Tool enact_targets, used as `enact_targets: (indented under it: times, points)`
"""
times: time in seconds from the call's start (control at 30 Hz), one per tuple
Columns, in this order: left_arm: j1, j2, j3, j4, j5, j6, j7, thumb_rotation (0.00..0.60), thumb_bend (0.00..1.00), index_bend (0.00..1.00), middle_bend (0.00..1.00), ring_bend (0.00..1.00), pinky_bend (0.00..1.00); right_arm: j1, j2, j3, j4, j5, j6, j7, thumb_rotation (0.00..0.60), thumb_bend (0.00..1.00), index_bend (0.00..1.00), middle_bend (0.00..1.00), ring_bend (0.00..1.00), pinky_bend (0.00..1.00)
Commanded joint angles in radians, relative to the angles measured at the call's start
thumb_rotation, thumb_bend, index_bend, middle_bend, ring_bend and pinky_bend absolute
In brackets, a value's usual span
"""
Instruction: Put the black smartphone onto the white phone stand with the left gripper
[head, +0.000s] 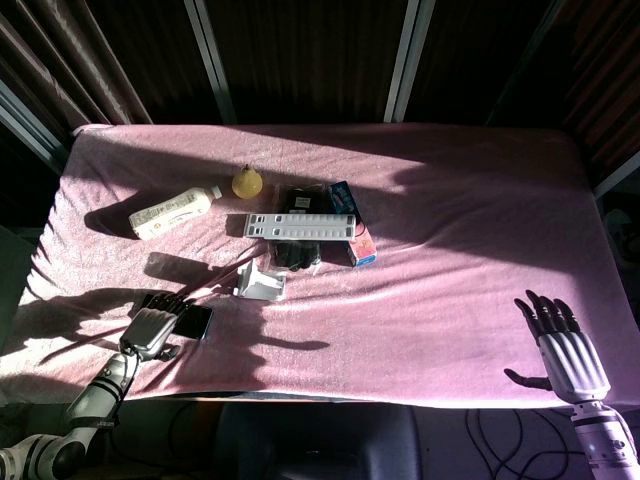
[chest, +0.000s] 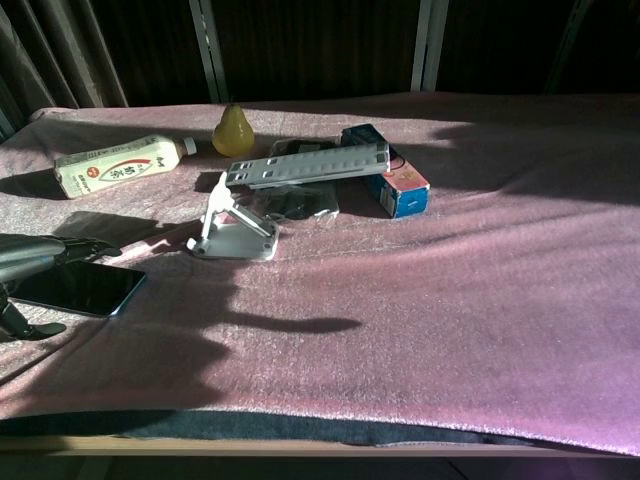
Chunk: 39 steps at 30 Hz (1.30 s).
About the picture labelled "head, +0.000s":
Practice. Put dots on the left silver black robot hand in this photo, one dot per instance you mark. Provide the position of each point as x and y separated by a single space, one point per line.
147 327

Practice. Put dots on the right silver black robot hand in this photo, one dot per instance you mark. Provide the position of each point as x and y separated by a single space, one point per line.
570 355

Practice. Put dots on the black smartphone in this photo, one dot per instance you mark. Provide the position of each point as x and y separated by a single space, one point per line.
196 322

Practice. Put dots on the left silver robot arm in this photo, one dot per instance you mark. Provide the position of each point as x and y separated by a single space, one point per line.
92 400

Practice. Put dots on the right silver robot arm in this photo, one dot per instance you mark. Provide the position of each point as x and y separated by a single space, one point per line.
602 435

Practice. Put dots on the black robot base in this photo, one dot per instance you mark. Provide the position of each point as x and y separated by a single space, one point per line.
320 440

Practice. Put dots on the white plastic bracket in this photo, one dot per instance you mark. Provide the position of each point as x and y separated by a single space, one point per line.
262 287

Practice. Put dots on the white plastic bottle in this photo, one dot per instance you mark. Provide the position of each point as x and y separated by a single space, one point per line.
170 212

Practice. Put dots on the pink table cloth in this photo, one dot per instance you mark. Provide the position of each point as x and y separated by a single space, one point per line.
425 310

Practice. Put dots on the white power strip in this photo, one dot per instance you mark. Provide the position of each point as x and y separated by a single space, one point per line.
300 227

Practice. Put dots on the black gloves in clear bag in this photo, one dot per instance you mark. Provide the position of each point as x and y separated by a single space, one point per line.
300 200

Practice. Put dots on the blue pink toothpaste box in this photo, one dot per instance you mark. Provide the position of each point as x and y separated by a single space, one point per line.
362 250

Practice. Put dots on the brown curtain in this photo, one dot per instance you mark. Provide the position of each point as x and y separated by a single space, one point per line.
305 55
607 75
65 65

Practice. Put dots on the grey metal frame bar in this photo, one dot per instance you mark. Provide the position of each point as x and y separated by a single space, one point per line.
617 175
30 125

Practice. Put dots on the grey metal frame post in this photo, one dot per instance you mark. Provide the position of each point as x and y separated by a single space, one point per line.
210 60
407 60

